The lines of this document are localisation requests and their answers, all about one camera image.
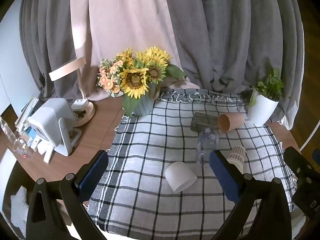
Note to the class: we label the white plant pot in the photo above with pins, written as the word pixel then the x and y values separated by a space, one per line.
pixel 261 108

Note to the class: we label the white projector device on stand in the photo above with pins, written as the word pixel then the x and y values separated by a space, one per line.
pixel 53 125

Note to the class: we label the green leafy plant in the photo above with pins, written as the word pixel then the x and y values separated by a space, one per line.
pixel 271 86

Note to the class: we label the white desk lamp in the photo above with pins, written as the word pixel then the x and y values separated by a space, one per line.
pixel 70 67

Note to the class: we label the stack of books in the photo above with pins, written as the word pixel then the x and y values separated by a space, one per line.
pixel 26 116

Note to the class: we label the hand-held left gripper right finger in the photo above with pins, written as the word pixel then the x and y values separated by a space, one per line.
pixel 223 173

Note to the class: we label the plaid cloth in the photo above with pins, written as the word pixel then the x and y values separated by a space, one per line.
pixel 150 155

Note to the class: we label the white cup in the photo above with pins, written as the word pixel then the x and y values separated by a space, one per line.
pixel 180 178

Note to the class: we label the grey curtain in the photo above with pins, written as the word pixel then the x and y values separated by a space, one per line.
pixel 47 30
pixel 237 35

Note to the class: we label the white power adapter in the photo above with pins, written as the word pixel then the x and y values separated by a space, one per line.
pixel 80 103

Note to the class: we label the sunflower bouquet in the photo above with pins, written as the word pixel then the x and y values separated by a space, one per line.
pixel 136 80

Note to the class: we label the blue-grey ribbed vase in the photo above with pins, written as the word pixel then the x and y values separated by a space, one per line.
pixel 143 105

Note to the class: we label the clear plastic bottle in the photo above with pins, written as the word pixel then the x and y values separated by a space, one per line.
pixel 6 128
pixel 207 146

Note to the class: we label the pink curtain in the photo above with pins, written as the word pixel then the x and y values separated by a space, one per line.
pixel 125 17

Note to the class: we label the brown paper cup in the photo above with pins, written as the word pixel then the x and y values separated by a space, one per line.
pixel 233 120

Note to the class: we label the striped star cushion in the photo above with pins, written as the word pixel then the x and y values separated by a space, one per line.
pixel 18 210

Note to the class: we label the clear plastic packaging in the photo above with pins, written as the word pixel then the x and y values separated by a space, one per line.
pixel 22 148

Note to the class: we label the pink flower bunch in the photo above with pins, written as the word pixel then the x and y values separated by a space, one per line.
pixel 110 76

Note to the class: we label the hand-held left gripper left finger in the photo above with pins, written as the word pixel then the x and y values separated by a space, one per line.
pixel 96 170

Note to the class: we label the patterned paper cup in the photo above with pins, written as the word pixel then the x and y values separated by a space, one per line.
pixel 237 157

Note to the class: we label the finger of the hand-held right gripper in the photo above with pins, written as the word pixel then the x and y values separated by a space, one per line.
pixel 298 163

